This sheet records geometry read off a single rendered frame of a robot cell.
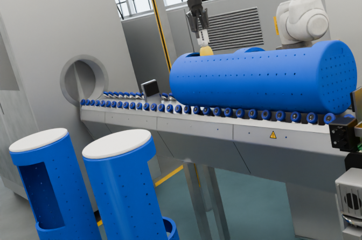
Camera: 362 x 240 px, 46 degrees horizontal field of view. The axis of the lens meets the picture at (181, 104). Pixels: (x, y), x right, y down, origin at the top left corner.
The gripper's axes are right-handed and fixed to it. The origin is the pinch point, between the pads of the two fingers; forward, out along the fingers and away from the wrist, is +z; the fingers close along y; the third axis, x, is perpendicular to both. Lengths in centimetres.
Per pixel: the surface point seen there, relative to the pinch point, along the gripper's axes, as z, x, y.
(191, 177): 76, -20, 15
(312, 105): 29, 71, 18
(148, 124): 43, -41, 19
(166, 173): 129, -155, -57
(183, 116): 37.5, -9.4, 17.5
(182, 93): 23.8, -2.0, 19.8
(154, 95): 30, -49, 4
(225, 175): 129, -95, -76
